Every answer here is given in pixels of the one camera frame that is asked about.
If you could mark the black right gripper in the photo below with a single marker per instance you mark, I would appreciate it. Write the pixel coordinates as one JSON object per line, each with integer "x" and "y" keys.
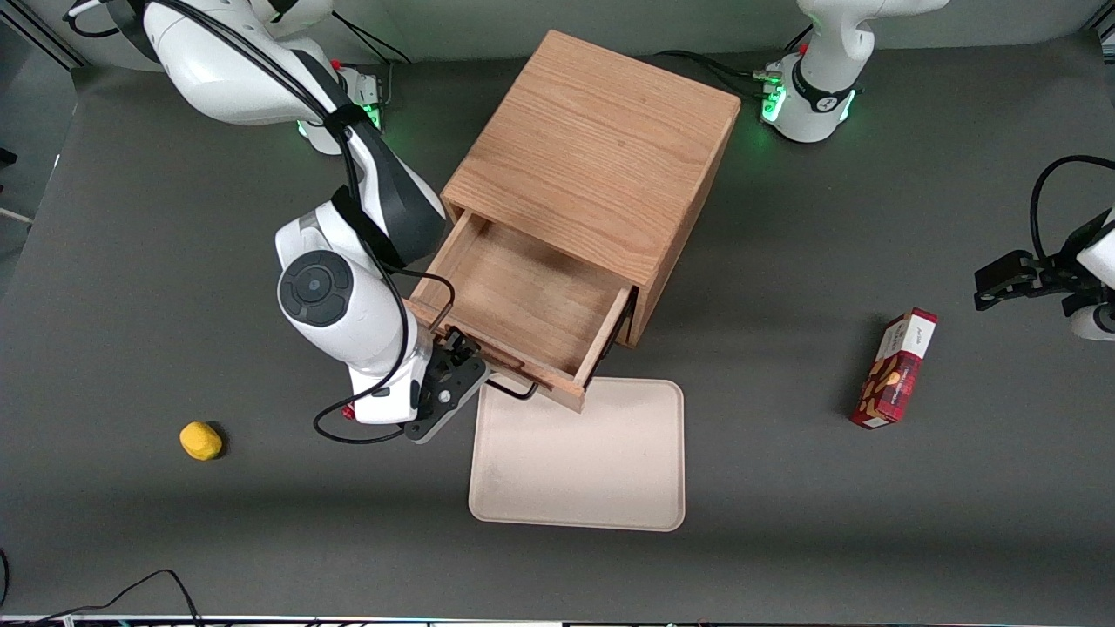
{"x": 455, "y": 351}

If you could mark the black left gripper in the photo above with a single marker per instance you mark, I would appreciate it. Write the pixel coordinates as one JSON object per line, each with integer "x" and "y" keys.
{"x": 1051, "y": 270}

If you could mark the wooden drawer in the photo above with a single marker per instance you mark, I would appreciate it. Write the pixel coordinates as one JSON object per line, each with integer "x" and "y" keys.
{"x": 523, "y": 296}

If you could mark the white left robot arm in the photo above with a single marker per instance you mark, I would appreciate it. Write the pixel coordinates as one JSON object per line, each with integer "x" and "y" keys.
{"x": 819, "y": 96}

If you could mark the wooden drawer cabinet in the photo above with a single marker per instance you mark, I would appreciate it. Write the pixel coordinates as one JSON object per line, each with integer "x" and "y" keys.
{"x": 601, "y": 148}

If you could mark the beige plastic tray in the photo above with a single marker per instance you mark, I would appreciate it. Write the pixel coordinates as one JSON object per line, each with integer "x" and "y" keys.
{"x": 575, "y": 470}

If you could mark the red plaid cookie box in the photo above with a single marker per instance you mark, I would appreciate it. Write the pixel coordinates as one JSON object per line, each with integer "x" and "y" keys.
{"x": 893, "y": 374}

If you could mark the yellow lemon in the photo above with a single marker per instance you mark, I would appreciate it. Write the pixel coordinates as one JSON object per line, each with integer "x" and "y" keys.
{"x": 200, "y": 441}

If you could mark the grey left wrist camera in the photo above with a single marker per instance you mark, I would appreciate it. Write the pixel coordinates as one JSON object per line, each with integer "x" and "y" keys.
{"x": 1093, "y": 324}

